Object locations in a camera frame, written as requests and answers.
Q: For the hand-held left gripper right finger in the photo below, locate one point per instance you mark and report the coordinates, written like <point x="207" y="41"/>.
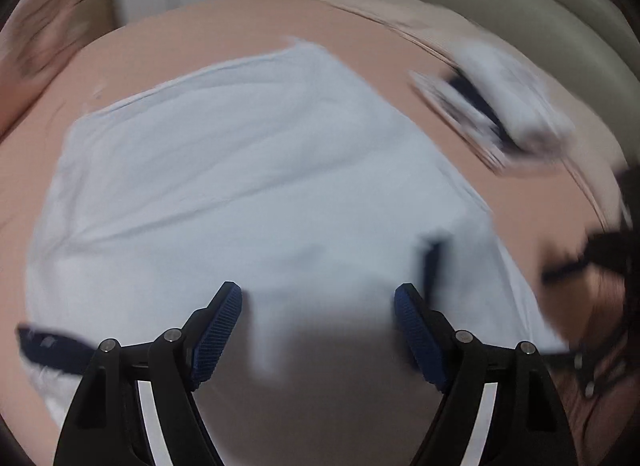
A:
<point x="417" y="341"/>

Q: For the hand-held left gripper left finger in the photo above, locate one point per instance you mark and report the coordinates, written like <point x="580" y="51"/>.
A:
<point x="216" y="336"/>

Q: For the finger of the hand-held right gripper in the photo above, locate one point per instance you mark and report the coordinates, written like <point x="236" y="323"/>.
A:
<point x="600" y="251"/>
<point x="582" y="366"/>

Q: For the light blue shirt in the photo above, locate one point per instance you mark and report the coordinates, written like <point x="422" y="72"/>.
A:
<point x="250" y="170"/>

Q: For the white shirt navy trim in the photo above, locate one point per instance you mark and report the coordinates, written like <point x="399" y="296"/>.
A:
<point x="505" y="105"/>

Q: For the beige bed sheet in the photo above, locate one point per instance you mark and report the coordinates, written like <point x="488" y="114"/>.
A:
<point x="425" y="10"/>

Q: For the pink folded blanket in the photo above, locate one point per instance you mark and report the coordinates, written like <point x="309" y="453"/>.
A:
<point x="50" y="20"/>

